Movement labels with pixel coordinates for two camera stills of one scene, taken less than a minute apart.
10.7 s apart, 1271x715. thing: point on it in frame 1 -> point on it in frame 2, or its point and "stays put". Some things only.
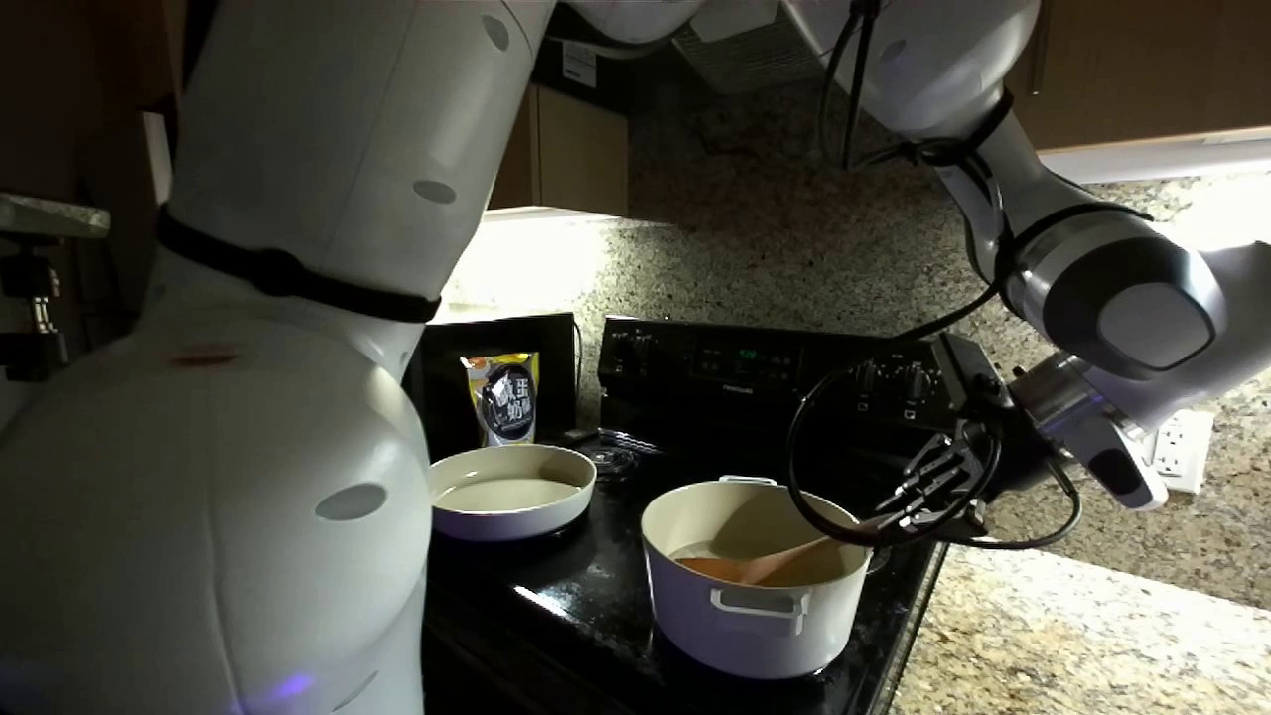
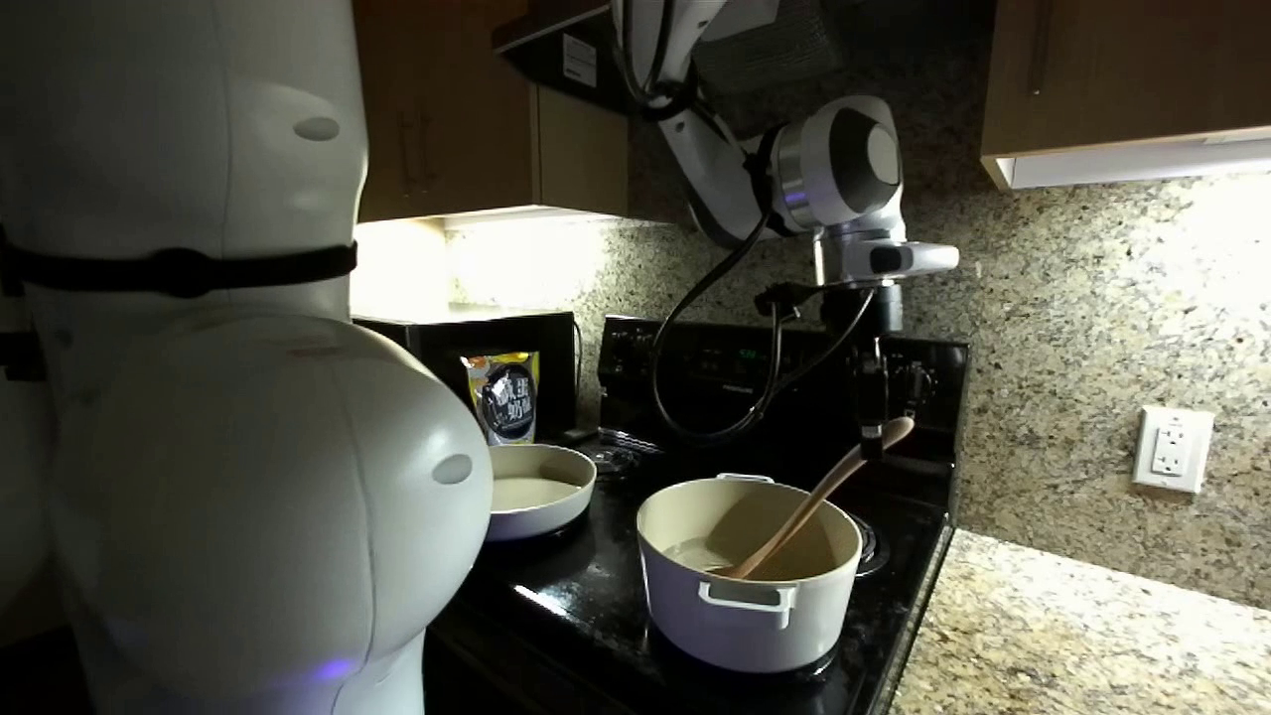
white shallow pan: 511,491 stays put
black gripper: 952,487 -> 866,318
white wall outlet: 1187,449 stays put
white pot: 746,583 stays put
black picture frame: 494,383 stays put
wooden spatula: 738,571 -> 821,495
